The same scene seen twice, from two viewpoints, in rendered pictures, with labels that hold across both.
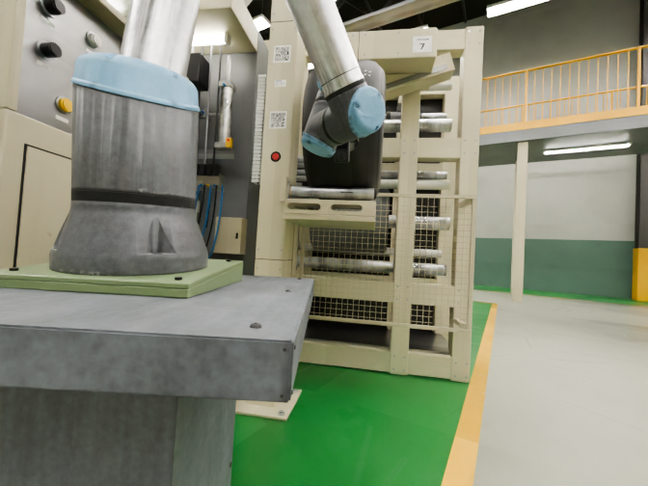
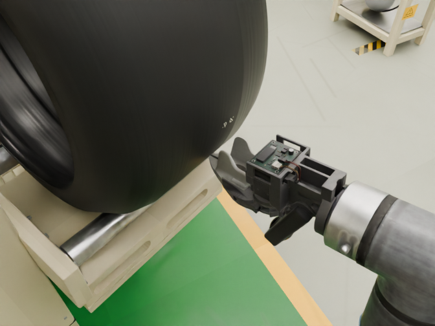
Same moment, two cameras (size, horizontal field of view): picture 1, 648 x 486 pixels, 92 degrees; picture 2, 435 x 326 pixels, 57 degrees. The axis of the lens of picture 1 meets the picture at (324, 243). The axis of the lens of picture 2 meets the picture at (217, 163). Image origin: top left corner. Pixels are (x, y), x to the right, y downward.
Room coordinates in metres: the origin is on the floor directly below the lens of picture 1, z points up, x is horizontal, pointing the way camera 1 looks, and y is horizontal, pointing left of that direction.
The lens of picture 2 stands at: (0.88, 0.30, 1.47)
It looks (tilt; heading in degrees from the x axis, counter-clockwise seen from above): 47 degrees down; 301
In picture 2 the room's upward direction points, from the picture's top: straight up
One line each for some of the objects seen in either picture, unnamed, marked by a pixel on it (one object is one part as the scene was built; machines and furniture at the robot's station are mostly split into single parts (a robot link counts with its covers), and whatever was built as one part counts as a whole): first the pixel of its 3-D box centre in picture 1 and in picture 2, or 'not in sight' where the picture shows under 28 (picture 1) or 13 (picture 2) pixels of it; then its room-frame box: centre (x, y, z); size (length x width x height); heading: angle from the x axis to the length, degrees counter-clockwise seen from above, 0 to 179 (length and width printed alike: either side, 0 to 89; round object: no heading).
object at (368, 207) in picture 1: (330, 208); (145, 218); (1.23, -0.02, 0.84); 0.36 x 0.09 x 0.06; 81
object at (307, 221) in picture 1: (334, 222); (103, 194); (1.37, -0.04, 0.80); 0.37 x 0.36 x 0.02; 171
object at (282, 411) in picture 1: (265, 398); not in sight; (1.39, 0.22, 0.01); 0.27 x 0.27 x 0.02; 81
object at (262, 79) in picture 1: (261, 129); not in sight; (1.38, 0.31, 1.19); 0.05 x 0.04 x 0.48; 171
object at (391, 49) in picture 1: (373, 60); not in sight; (1.64, -0.21, 1.71); 0.61 x 0.25 x 0.15; 81
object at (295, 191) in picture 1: (332, 192); (143, 196); (1.23, -0.02, 0.90); 0.35 x 0.05 x 0.05; 81
